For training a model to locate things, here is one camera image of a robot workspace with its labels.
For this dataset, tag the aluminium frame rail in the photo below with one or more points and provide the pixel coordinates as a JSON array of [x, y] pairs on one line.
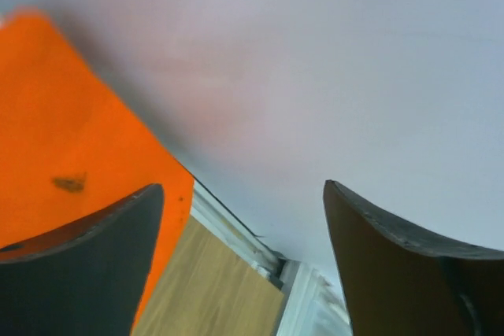
[[310, 306]]

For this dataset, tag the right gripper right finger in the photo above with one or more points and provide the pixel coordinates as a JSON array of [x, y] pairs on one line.
[[401, 279]]

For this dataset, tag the orange t-shirt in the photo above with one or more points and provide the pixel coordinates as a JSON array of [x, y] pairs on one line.
[[70, 146]]

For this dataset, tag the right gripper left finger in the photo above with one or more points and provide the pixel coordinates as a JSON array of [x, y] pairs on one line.
[[86, 277]]

